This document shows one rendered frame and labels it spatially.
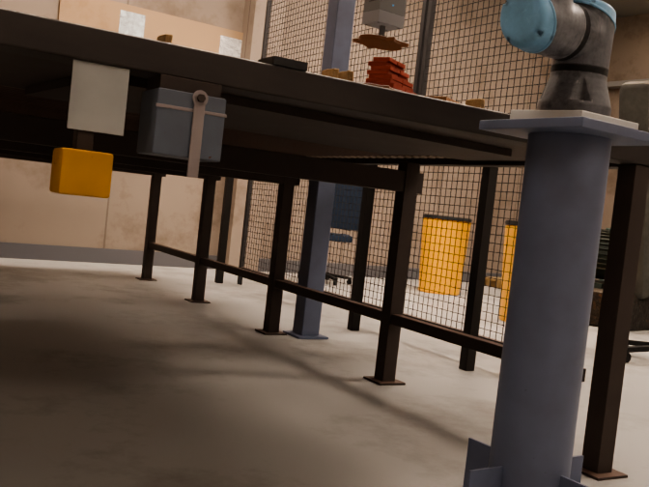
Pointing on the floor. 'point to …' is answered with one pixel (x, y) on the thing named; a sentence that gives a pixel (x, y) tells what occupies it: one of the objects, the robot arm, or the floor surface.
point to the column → (548, 301)
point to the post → (308, 327)
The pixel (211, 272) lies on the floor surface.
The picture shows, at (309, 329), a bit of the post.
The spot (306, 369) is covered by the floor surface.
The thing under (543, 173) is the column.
